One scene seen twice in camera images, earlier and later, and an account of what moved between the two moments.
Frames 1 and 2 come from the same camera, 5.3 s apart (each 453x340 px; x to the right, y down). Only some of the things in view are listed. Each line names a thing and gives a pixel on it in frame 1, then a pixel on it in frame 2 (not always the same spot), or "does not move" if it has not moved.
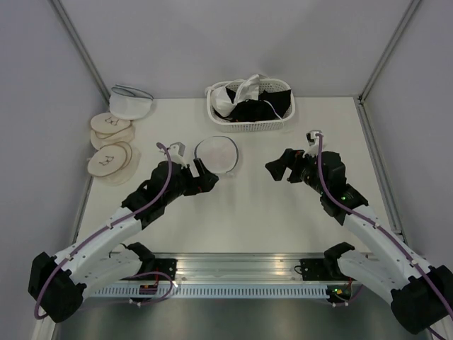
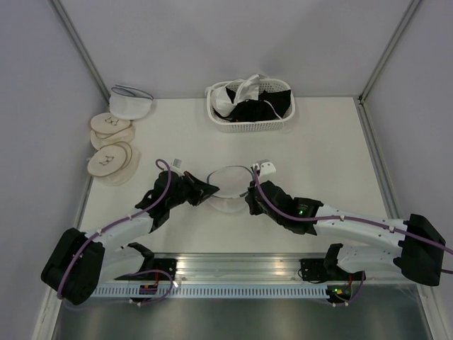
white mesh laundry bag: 218,154 → 233,183
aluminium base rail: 237,267 does not move
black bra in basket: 272,104 does not move
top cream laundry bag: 107,123 does not move
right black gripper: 291,159 → 254,209
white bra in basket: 221,100 does not move
